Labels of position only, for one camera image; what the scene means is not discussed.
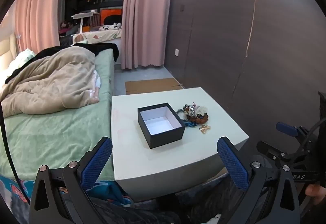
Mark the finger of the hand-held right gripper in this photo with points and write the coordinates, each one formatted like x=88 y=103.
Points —
x=271 y=151
x=286 y=128

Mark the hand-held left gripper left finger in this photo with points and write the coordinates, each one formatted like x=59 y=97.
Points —
x=98 y=160

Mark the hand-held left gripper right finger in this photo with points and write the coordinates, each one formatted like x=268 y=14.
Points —
x=233 y=165

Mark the black gift box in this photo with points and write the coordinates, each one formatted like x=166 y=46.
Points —
x=163 y=141

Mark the person's right hand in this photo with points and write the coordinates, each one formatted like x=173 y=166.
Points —
x=315 y=193

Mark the blue printed cloth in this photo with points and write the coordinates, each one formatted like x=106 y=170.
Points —
x=114 y=191

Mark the gold butterfly brooch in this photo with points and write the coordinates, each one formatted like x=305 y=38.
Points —
x=205 y=129

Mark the dark cloth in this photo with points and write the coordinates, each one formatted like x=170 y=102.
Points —
x=198 y=201

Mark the bed with green sheet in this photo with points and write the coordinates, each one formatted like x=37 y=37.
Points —
x=51 y=132

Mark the white side table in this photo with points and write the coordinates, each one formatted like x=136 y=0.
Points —
x=178 y=163

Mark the white fabric flower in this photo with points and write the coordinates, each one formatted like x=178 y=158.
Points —
x=202 y=109

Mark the small white cloth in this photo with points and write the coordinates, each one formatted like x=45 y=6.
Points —
x=96 y=84

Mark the flattened cardboard sheet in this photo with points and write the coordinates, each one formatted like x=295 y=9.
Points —
x=152 y=85

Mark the beige blanket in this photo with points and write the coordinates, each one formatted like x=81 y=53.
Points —
x=51 y=79

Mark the white printed duvet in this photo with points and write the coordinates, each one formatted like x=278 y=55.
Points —
x=101 y=34

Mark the pale green pillow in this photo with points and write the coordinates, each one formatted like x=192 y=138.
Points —
x=23 y=57

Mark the pink cloth pile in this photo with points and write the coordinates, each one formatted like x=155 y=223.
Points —
x=65 y=28

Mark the beige headboard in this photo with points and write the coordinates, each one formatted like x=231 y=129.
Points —
x=7 y=48

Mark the orange and black cushion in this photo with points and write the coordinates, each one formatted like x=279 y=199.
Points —
x=112 y=16

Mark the white folding table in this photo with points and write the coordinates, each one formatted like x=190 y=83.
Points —
x=82 y=15

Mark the pink curtain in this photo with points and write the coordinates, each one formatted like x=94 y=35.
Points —
x=38 y=10
x=145 y=10

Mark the white wall outlet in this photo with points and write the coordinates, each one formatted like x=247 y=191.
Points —
x=176 y=52

